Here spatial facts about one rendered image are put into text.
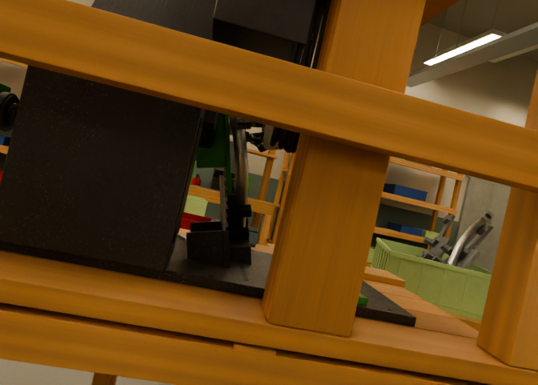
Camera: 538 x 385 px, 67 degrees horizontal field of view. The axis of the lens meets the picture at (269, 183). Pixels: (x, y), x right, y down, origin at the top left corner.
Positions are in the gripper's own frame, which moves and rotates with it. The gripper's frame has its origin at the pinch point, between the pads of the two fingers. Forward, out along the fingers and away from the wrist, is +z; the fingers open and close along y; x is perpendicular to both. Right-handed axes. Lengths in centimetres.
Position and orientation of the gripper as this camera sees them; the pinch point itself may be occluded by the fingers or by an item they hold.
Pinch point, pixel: (242, 130)
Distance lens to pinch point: 96.8
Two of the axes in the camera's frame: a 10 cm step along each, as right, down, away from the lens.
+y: 0.8, -7.0, -7.1
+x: 1.3, 7.1, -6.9
